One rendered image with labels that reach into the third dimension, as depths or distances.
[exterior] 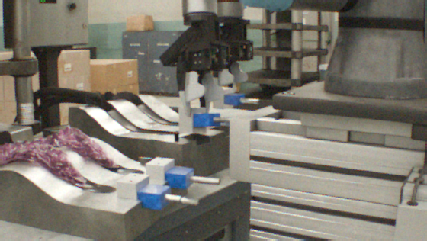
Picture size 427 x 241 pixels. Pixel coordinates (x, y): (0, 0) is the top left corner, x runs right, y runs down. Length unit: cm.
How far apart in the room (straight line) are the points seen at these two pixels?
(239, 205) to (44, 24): 100
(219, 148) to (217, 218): 16
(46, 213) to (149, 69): 756
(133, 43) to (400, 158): 800
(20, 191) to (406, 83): 61
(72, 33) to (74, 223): 118
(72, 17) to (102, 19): 777
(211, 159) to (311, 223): 45
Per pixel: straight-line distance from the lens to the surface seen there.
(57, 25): 181
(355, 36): 61
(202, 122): 99
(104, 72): 564
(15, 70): 156
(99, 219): 74
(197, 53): 100
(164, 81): 815
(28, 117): 160
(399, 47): 61
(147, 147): 104
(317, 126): 63
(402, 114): 55
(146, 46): 831
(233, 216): 115
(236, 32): 128
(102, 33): 962
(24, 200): 82
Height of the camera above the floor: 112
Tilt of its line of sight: 11 degrees down
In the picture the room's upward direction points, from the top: straight up
